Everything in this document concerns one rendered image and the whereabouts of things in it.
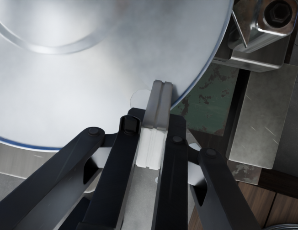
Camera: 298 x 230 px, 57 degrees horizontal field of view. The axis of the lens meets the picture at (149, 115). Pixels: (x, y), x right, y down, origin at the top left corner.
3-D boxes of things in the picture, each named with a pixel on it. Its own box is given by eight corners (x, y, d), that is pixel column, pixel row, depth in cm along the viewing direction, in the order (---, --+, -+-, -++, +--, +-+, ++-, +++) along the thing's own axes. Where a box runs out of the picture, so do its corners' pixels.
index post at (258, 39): (253, 54, 29) (296, 35, 20) (225, 48, 30) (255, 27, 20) (259, 28, 29) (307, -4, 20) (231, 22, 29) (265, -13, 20)
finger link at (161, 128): (154, 128, 15) (168, 130, 15) (163, 80, 21) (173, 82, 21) (146, 169, 17) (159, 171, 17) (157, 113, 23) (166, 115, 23)
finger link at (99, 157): (132, 176, 15) (78, 166, 15) (144, 128, 19) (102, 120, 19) (135, 154, 14) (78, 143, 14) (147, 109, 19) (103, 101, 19)
